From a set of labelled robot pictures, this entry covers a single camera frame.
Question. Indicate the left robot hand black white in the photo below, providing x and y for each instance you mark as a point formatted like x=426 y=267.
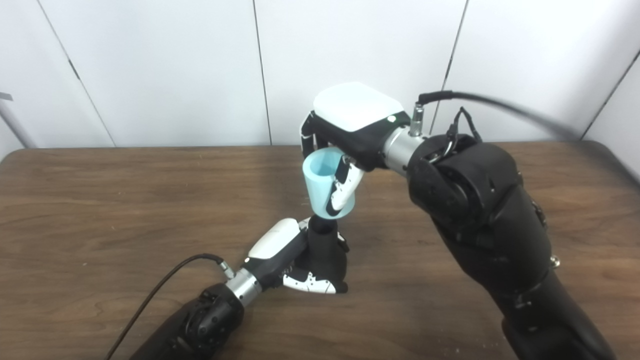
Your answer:
x=277 y=250

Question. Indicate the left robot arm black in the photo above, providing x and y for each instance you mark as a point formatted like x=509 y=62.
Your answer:
x=200 y=320

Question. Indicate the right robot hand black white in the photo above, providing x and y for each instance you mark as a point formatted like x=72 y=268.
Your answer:
x=360 y=120

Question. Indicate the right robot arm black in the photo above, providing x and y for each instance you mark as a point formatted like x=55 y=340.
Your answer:
x=490 y=225

